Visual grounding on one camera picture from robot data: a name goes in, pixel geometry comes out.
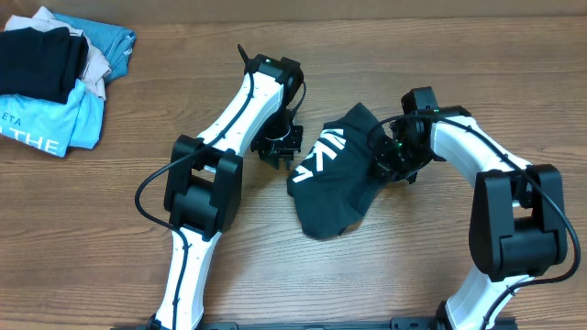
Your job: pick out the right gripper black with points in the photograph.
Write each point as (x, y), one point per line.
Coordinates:
(389, 167)

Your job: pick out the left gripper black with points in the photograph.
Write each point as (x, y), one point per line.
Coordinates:
(287, 150)

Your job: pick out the dark teal t-shirt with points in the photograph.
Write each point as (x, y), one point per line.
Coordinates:
(334, 186)

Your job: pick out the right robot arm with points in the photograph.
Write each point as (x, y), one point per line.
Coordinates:
(518, 228)

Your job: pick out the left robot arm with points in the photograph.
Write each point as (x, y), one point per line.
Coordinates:
(205, 175)

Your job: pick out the folded beige garment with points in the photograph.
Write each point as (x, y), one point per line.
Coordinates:
(96, 68)

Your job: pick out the light blue printed t-shirt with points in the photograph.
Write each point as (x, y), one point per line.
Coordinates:
(53, 127)

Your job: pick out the folded black garment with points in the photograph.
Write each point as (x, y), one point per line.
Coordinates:
(41, 65)

